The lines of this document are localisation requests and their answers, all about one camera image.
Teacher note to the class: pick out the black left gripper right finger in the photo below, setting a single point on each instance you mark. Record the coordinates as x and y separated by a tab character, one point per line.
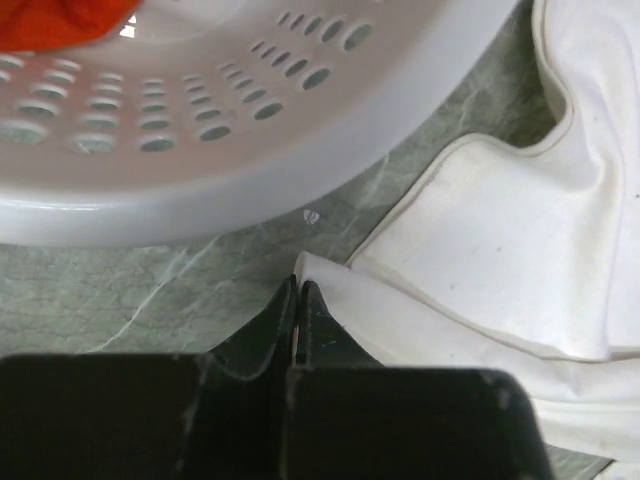
350	417

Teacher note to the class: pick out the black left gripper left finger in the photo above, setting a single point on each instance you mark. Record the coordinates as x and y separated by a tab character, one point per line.
210	415

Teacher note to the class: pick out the cream white t-shirt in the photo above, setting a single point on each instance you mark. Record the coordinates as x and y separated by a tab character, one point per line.
525	260

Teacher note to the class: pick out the white plastic laundry basket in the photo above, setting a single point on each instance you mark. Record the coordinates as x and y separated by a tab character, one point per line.
197	118

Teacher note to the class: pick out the red t-shirt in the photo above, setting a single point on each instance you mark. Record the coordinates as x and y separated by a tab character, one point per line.
35	25

